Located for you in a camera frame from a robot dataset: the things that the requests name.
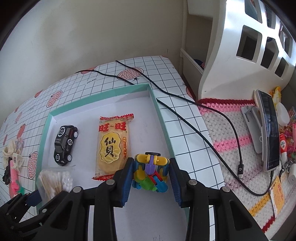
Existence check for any pink hair roller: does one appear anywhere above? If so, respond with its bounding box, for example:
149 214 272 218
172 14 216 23
10 160 24 198

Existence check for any black hair clip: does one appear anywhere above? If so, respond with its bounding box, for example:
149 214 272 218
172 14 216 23
3 157 12 185

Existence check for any bag of cotton swabs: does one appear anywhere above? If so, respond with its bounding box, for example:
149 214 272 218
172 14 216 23
36 166 74 204

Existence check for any cream lace scrunchie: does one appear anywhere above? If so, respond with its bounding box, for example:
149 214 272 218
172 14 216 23
3 138 24 170

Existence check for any rice cracker snack packet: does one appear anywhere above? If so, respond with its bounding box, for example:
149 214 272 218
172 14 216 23
92 113 134 181

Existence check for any black toy car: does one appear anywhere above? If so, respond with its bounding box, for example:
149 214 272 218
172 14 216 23
54 125 78 166

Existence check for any colourful plastic block toy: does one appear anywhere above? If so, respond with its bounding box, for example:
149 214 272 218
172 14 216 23
132 152 170 193

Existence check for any orange paper tag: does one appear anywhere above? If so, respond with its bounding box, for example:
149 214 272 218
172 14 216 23
269 176 285 218

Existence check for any crocheted pink white mat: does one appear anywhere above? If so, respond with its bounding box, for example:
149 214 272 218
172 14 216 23
196 98 292 235

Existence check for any smartphone on stand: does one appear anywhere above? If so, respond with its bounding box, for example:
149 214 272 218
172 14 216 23
254 89 280 172

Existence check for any teal shallow cardboard box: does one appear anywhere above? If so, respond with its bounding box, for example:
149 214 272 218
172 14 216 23
36 84 187 240

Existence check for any pomegranate grid tablecloth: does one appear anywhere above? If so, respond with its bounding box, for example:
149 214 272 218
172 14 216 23
0 55 226 241

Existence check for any red white glue bottle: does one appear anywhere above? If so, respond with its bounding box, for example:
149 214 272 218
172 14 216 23
280 133 287 163

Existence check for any grey phone stand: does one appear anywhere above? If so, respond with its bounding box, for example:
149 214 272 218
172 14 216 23
241 105 262 154

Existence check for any white round container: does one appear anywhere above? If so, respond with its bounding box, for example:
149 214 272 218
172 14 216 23
275 102 290 126

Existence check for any white cutout headboard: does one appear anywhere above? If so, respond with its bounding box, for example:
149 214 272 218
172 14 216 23
198 1 295 99

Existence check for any black cable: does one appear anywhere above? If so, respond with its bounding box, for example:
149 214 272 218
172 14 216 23
114 60 244 180
75 69 135 85

